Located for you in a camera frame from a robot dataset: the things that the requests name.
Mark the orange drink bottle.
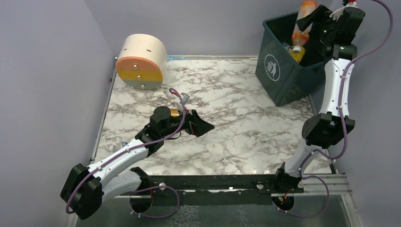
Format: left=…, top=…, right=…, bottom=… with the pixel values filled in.
left=291, top=0, right=318, bottom=53

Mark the clear purple label bottle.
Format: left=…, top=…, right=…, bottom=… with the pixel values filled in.
left=282, top=43, right=292, bottom=53

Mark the small blue label bottle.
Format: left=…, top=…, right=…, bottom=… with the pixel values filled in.
left=109, top=142, right=128, bottom=153

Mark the yellow drink bottle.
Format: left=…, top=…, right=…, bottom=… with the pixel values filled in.
left=289, top=47, right=306, bottom=63

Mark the red gold drink can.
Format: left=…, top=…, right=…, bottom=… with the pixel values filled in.
left=170, top=108, right=192, bottom=117

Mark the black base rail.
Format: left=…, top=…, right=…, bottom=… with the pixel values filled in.
left=118, top=174, right=352, bottom=208

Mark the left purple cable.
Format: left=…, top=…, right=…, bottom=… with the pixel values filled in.
left=65, top=88, right=187, bottom=219

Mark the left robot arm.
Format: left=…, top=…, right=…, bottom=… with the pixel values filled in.
left=60, top=106, right=215, bottom=219

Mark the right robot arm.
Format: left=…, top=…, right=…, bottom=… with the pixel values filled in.
left=275, top=0, right=366, bottom=190

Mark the dark green plastic bin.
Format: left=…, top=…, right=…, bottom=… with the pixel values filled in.
left=255, top=12, right=325, bottom=106

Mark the round cream drum box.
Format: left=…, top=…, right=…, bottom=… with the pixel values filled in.
left=115, top=34, right=167, bottom=90

